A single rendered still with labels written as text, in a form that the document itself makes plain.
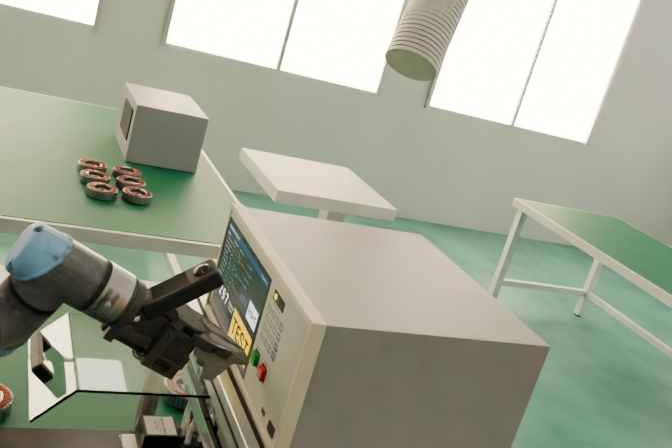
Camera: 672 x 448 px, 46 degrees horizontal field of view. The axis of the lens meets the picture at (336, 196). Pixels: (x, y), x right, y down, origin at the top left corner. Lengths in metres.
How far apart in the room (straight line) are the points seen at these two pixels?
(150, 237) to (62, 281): 1.73
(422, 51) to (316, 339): 1.36
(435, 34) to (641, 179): 6.03
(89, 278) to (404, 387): 0.45
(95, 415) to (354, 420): 0.79
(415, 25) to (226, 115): 3.84
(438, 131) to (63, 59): 3.03
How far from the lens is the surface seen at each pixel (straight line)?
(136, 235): 2.74
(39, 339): 1.37
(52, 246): 1.02
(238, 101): 5.99
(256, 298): 1.21
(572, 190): 7.68
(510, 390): 1.22
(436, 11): 2.31
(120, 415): 1.78
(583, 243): 4.71
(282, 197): 1.98
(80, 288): 1.04
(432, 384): 1.14
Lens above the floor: 1.73
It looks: 15 degrees down
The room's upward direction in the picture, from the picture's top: 17 degrees clockwise
